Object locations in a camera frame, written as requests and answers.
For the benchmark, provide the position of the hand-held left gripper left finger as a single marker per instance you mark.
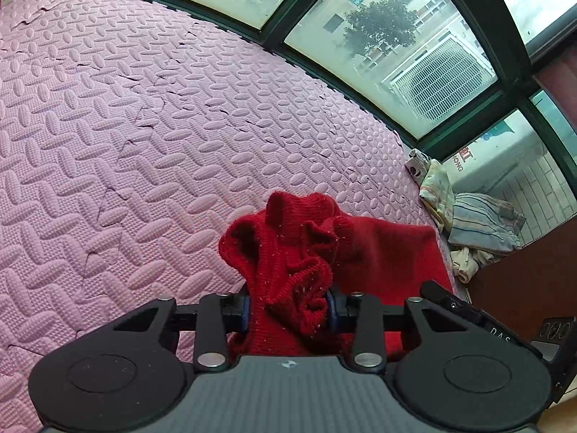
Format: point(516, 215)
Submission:
point(245, 313)

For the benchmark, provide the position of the pink foam floor mat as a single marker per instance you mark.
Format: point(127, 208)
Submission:
point(135, 121)

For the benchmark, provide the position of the blue striped cloth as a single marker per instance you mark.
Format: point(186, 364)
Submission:
point(482, 225)

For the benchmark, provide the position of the white cartoon banner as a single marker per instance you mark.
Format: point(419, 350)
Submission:
point(496, 162)

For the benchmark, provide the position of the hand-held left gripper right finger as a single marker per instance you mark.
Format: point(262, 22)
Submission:
point(331, 313)

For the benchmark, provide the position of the green tree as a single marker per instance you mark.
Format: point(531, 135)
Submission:
point(378, 22)

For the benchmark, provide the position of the red hooded sweater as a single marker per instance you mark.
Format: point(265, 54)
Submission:
point(293, 243)

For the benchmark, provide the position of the white louvred outdoor cage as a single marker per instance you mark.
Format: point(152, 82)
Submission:
point(441, 76)

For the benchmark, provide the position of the dark green window frame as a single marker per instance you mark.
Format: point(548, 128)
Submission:
point(311, 9)

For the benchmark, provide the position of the brown wooden cabinet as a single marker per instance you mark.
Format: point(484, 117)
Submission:
point(532, 279)

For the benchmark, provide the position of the cream crumpled cloth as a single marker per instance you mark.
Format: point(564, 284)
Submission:
point(471, 264)

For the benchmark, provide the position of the yellow floral cloth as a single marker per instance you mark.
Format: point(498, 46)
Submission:
point(437, 194)

